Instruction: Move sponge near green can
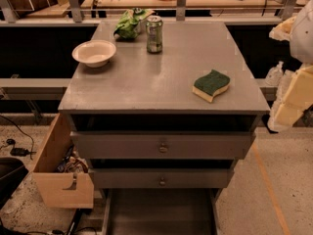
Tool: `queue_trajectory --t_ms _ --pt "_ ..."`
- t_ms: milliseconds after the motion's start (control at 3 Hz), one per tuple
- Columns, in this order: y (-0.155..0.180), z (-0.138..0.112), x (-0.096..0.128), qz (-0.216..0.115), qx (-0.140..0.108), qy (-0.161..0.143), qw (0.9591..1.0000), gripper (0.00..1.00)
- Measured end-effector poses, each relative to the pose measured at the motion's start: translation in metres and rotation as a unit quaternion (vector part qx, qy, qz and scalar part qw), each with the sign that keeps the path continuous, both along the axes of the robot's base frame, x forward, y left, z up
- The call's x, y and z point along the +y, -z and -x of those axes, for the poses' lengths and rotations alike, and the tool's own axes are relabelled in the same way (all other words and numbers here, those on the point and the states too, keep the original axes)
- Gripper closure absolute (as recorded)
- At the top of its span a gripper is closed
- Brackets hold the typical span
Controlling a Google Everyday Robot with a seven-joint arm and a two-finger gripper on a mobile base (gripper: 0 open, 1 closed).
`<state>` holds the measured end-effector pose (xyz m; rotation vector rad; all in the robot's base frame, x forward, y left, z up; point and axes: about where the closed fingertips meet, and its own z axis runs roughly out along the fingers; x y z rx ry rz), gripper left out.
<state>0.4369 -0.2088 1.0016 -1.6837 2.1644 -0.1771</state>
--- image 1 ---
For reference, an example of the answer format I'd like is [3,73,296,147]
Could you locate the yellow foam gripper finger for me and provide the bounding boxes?
[269,17,296,41]
[267,66,313,132]

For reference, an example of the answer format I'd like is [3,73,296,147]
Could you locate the green and yellow sponge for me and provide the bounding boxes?
[192,70,231,103]

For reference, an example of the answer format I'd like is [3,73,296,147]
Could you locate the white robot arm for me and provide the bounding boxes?
[267,0,313,132]

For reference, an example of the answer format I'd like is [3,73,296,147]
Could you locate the green soda can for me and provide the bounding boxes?
[146,16,163,53]

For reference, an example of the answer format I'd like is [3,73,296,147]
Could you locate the upper grey drawer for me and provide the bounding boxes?
[70,132,255,160]

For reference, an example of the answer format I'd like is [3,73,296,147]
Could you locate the grey drawer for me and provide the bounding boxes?
[70,132,255,160]
[90,168,234,189]

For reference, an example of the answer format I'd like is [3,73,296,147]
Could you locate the middle grey drawer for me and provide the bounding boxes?
[90,168,234,189]

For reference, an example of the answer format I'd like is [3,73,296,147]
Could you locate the grey drawer cabinet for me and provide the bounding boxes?
[58,19,271,235]

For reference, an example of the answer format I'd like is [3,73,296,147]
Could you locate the green chip bag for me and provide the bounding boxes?
[113,8,155,40]

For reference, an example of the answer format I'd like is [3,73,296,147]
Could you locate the white bowl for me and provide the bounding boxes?
[72,40,116,68]

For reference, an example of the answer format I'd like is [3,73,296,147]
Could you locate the open bottom drawer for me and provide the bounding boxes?
[102,189,221,235]

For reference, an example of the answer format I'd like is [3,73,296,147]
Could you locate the wooden box with clutter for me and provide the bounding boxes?
[32,114,94,209]

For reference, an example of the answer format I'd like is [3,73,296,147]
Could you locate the metal railing frame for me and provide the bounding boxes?
[0,0,313,27]

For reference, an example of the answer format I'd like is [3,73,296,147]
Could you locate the black power adapter with cable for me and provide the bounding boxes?
[1,116,34,158]

